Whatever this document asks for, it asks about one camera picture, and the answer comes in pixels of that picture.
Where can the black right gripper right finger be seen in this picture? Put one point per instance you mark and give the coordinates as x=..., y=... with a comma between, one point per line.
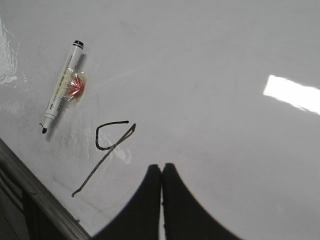
x=184, y=217

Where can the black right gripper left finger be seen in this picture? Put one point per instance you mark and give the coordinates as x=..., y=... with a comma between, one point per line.
x=139, y=219

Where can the red magnet taped to marker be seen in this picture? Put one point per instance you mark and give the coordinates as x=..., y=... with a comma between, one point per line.
x=76, y=87

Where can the white black whiteboard marker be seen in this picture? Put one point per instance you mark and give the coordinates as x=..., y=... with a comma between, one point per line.
x=60, y=91

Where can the white whiteboard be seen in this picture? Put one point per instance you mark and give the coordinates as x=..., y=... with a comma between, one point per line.
x=227, y=90

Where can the aluminium whiteboard frame rail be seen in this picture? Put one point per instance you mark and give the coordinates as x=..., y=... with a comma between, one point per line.
x=59, y=216

